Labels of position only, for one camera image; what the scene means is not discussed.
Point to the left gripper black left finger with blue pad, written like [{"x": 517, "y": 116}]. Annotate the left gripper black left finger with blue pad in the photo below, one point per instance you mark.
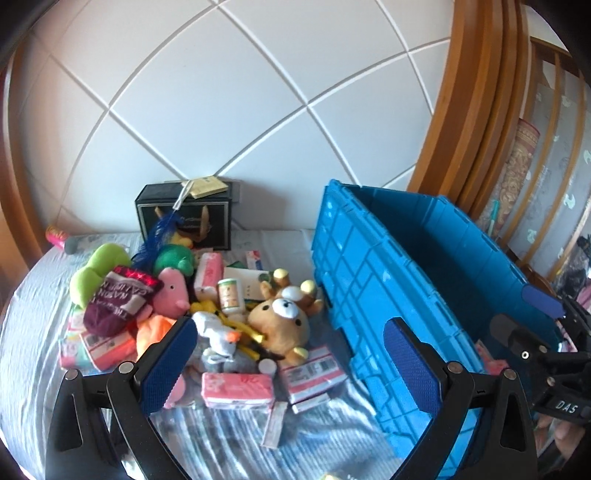
[{"x": 98, "y": 419}]

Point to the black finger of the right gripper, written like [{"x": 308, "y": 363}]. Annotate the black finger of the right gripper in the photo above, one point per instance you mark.
[{"x": 559, "y": 382}]

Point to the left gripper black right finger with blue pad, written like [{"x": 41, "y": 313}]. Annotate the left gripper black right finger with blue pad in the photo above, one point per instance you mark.
[{"x": 502, "y": 445}]

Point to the slim pink white box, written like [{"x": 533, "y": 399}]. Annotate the slim pink white box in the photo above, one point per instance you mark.
[{"x": 274, "y": 425}]

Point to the pink tissue pack barcode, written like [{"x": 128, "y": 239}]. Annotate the pink tissue pack barcode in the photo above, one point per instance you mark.
[{"x": 107, "y": 352}]

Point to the kotex pad pack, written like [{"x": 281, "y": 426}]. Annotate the kotex pad pack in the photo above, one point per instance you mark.
[{"x": 73, "y": 354}]

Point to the pink tissue pack front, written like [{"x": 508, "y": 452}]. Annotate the pink tissue pack front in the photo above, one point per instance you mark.
[{"x": 237, "y": 390}]

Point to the pink tissue pack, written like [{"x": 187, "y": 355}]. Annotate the pink tissue pack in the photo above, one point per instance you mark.
[
  {"x": 209, "y": 272},
  {"x": 237, "y": 390}
]

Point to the maroon knit hat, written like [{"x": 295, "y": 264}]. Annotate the maroon knit hat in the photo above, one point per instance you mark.
[{"x": 120, "y": 298}]

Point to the pink pig plush orange dress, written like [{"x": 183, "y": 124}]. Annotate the pink pig plush orange dress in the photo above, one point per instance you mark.
[{"x": 171, "y": 295}]

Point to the white grey plush toy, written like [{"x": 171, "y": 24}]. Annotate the white grey plush toy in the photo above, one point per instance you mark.
[{"x": 222, "y": 340}]

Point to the striped bed sheet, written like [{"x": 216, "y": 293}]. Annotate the striped bed sheet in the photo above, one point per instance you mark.
[{"x": 340, "y": 437}]

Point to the blue feather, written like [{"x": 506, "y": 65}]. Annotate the blue feather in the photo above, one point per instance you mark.
[{"x": 155, "y": 240}]

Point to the dark green plush toy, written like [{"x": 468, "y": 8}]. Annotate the dark green plush toy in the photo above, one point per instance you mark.
[{"x": 174, "y": 256}]

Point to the small white green bottle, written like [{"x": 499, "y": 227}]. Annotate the small white green bottle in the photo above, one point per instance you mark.
[{"x": 230, "y": 296}]

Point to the pink tissue pack rear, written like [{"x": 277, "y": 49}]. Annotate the pink tissue pack rear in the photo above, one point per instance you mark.
[{"x": 209, "y": 272}]

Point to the pink cylinder can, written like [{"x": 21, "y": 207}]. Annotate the pink cylinder can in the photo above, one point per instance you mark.
[{"x": 61, "y": 239}]

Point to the pink barcode packet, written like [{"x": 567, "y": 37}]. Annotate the pink barcode packet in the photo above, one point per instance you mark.
[{"x": 316, "y": 376}]

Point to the brown bear plush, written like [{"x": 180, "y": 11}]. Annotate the brown bear plush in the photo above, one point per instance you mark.
[{"x": 283, "y": 318}]

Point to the blue plastic crate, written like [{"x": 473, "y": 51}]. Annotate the blue plastic crate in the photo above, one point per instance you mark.
[{"x": 381, "y": 254}]

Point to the black gift box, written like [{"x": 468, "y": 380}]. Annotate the black gift box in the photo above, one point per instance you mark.
[{"x": 204, "y": 221}]

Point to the yellow paper tag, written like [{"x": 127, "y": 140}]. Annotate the yellow paper tag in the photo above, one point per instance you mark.
[{"x": 204, "y": 187}]

